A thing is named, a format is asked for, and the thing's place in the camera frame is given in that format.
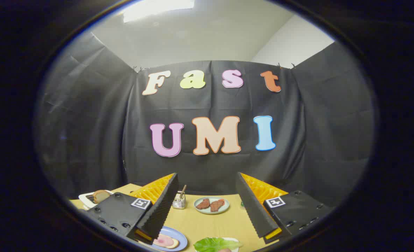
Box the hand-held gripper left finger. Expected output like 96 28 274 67
84 173 180 245

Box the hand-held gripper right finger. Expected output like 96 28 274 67
235 172 334 245

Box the green lettuce leaf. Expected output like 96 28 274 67
193 237 243 252

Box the bread slice with brown crust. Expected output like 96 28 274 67
93 190 111 204

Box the pink ham slice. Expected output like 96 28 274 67
153 234 174 247

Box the white bread slice under ham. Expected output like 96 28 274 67
151 234 180 250

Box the blue round plate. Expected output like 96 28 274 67
137 226 188 252

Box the white leaf-shaped plate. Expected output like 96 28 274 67
194 237 240 252

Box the pale green plate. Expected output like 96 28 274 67
194 196 230 215

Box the cream white toaster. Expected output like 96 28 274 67
79 190 113 210

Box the black backdrop cloth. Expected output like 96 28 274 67
35 33 375 207

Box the wire utensil holder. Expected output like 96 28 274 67
172 192 187 210

